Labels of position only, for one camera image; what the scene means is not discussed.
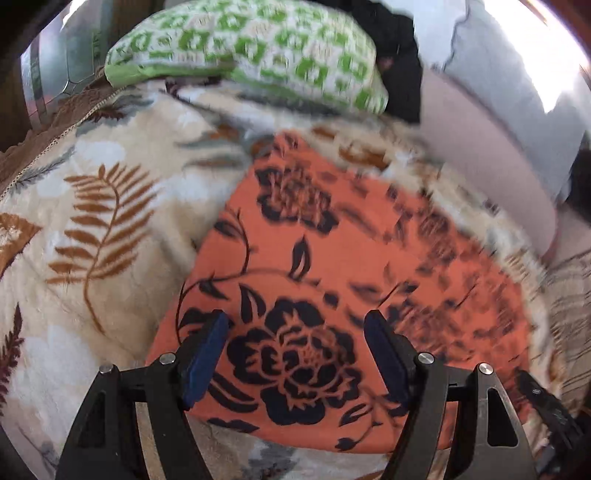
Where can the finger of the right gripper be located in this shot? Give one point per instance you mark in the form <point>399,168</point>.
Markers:
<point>565,431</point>

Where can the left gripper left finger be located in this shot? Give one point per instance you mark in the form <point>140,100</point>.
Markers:
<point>104,440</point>

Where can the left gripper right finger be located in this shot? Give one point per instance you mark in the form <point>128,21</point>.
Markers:
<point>489,441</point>

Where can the orange floral blouse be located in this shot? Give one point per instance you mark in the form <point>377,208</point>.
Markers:
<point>302,251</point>

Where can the striped beige cushion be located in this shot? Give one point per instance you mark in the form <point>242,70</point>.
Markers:
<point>568,300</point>

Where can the leaf pattern fleece blanket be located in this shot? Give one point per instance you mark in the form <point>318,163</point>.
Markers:
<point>100,232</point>

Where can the dark furry cushion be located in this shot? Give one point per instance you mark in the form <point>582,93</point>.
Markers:
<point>579,198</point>

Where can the pink bolster cushion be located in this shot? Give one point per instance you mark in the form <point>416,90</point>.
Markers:
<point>464,134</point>

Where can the brown lace bed skirt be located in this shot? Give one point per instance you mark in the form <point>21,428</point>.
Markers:
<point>16,158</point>

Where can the light blue pillow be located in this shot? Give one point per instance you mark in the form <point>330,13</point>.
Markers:
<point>522,64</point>

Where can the green white checkered pillow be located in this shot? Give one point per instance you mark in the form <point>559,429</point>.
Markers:
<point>298,49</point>

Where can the black garment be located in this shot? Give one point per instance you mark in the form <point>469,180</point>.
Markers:
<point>398,58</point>

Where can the wooden door with stained glass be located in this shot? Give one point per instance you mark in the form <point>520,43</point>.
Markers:
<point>52,50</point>

